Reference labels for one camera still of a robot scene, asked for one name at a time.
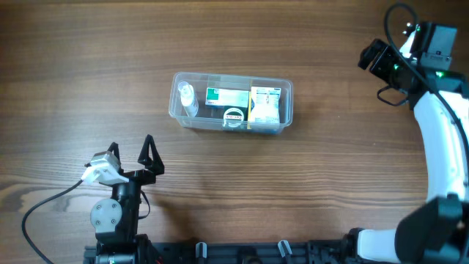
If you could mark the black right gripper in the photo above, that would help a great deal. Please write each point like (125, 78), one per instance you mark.
(388, 53)

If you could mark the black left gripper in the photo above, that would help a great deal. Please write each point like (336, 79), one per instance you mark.
(154, 166)

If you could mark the white bottle clear cap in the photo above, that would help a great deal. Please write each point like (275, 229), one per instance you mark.
(188, 98)

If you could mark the white green medicine box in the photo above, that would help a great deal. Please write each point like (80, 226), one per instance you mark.
(226, 97)

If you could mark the blue yellow VapoDrops box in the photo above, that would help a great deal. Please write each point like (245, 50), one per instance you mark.
(250, 113)

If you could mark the white blue medicine box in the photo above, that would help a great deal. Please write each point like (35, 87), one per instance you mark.
(265, 105)

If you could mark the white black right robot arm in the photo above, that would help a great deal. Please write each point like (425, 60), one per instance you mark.
(437, 232)

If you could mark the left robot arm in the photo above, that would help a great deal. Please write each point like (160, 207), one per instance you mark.
(116, 219)

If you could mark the clear plastic container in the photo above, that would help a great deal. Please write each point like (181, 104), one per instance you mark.
(270, 104)

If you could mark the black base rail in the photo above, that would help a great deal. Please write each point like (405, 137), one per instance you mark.
(311, 252)

